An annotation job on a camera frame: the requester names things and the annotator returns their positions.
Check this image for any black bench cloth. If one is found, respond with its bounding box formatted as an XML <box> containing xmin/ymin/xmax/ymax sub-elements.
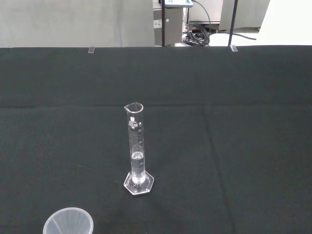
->
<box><xmin>0</xmin><ymin>45</ymin><xmax>312</xmax><ymax>234</ymax></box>

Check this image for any black stand pole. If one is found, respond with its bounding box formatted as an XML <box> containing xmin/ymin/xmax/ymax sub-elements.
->
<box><xmin>160</xmin><ymin>0</ymin><xmax>169</xmax><ymax>47</ymax></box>
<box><xmin>228</xmin><ymin>0</ymin><xmax>239</xmax><ymax>47</ymax></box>

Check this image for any grey metal cabinet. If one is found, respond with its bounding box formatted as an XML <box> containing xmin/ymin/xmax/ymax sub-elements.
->
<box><xmin>153</xmin><ymin>0</ymin><xmax>190</xmax><ymax>47</ymax></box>

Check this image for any clear plastic funnel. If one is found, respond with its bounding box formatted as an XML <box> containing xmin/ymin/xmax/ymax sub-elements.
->
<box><xmin>42</xmin><ymin>207</ymin><xmax>94</xmax><ymax>234</ymax></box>

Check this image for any black coiled cable bundle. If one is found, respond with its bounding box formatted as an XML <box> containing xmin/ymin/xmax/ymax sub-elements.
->
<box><xmin>181</xmin><ymin>21</ymin><xmax>212</xmax><ymax>47</ymax></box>

